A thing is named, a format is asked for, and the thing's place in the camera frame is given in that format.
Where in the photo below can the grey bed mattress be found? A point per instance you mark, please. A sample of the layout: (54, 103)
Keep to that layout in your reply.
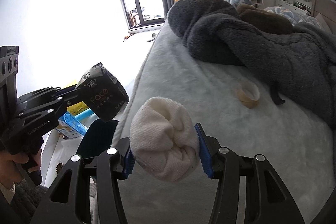
(297, 143)

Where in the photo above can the black tracking camera box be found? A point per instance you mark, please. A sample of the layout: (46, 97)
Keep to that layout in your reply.
(9, 69)

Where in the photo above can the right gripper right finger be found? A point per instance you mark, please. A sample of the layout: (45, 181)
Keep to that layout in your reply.
(268, 200)

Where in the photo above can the dark grey fleece blanket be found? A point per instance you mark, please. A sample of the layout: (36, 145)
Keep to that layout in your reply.
(303, 62)

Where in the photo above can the yellow plastic bag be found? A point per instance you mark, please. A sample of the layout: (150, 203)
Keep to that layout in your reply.
(77, 108)

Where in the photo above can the black plastic hook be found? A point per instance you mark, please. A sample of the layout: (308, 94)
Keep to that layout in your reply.
(275, 94)

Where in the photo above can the white towel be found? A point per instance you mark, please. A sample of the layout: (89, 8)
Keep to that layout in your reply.
(163, 140)

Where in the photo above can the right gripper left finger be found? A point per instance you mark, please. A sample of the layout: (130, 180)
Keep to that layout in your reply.
(67, 199)

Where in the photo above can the blue patterned quilt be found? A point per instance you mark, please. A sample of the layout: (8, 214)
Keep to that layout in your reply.
(293, 16)

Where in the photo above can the brown tape roll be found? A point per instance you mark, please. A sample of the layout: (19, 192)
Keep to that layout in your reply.
(247, 93)

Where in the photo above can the blue white snack bag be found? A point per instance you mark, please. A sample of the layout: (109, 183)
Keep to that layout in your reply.
(71, 127)

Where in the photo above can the small pet food bowl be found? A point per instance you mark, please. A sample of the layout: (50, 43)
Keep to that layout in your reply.
(59, 168)

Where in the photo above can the grey bed headboard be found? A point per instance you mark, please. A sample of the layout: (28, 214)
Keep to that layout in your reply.
(324, 11)

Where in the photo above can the person's left hand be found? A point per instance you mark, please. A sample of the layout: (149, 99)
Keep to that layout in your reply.
(9, 171)

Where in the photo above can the brown fleece blanket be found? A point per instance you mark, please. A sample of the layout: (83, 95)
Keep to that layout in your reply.
(265, 21)

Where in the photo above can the black face tissue pack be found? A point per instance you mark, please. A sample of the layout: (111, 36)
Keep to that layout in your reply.
(102, 92)

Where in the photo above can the grey slipper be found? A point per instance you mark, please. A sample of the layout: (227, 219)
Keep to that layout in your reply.
(152, 38)

